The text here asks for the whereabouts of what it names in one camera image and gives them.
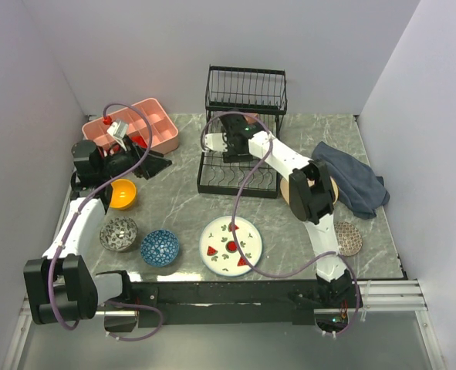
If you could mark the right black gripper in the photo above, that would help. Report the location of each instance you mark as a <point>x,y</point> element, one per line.
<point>231,156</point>

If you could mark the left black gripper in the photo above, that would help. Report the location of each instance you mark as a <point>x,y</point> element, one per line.
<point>153,164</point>

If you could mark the orange bowl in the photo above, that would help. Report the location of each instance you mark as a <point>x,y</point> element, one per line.
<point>124,194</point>

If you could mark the pink coffee mug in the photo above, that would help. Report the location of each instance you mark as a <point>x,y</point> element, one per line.
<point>251,118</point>

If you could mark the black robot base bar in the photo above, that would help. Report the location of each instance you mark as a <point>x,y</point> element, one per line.
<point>299,302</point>

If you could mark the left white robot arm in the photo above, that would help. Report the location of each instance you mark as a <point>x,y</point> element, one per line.
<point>59,286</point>

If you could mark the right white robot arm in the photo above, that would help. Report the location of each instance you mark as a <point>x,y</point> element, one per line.
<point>311,200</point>

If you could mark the red item in tray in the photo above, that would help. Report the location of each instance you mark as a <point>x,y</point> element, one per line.
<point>140,141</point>

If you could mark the pink compartment tray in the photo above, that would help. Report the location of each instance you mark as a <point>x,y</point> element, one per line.
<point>164,132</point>

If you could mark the beige bird plate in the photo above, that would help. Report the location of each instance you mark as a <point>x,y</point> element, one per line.
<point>285,190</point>

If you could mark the grey patterned bowl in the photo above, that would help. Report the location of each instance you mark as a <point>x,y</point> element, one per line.
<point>118,234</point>

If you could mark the white watermelon plate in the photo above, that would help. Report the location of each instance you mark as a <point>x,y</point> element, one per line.
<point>225,248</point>

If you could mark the blue triangle pattern bowl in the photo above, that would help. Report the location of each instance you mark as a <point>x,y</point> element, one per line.
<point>159,248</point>

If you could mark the blue cloth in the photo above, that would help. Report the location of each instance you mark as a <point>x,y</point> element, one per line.
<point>360,189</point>

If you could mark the red patterned small bowl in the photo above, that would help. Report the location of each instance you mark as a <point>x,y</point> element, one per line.
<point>349,238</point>

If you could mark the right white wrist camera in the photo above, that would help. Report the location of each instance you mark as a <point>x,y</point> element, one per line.
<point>214,142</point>

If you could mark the black wire dish rack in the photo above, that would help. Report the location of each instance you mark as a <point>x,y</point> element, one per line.
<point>261,91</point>

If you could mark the aluminium frame rail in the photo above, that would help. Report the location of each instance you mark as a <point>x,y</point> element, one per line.
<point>392,295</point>

